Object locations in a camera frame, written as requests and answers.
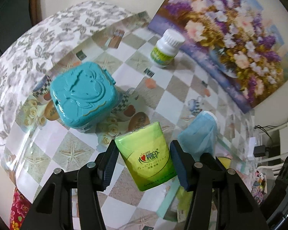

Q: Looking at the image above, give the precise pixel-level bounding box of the lime green microfiber cloth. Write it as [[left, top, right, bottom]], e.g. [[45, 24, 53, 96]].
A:
[[176, 186, 194, 223]]

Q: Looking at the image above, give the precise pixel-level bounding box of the white pill bottle green label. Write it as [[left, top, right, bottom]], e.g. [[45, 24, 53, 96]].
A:
[[150, 29, 186, 68]]

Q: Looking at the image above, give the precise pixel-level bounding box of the black power adapter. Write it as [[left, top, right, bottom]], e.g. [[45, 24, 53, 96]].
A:
[[253, 145, 266, 158]]

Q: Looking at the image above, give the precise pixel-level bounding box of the white wooden shelf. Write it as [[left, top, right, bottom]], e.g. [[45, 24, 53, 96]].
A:
[[255, 122, 288, 180]]

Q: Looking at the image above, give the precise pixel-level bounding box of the floral oil painting canvas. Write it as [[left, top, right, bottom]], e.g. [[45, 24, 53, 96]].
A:
[[149, 0, 288, 113]]

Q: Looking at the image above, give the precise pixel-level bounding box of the checkered picture table mat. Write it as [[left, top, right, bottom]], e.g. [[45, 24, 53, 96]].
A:
[[14, 10, 258, 230]]

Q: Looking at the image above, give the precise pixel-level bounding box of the teal shallow cardboard tray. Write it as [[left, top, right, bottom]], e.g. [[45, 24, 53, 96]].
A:
[[156, 140, 252, 222]]

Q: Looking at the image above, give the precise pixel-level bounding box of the grey floral tablecloth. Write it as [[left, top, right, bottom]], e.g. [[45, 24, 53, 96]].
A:
[[0, 1, 149, 172]]

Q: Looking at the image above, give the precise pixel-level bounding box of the green tissue pack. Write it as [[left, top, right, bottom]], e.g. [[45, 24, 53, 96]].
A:
[[115, 122, 176, 192]]

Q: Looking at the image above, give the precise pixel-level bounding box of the teal plastic toy box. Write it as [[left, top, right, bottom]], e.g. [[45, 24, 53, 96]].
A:
[[50, 62, 118, 132]]

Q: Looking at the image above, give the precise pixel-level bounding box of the black power cable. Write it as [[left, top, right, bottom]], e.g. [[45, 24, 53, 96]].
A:
[[253, 124, 279, 146]]

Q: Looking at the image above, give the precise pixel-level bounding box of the blue face mask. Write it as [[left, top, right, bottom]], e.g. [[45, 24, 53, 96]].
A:
[[177, 111, 219, 161]]

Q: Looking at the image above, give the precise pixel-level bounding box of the white power strip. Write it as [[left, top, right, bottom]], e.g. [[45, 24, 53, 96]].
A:
[[245, 136, 257, 160]]

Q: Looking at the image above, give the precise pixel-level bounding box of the colourful toy pile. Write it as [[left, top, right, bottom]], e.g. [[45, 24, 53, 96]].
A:
[[251, 170, 267, 205]]

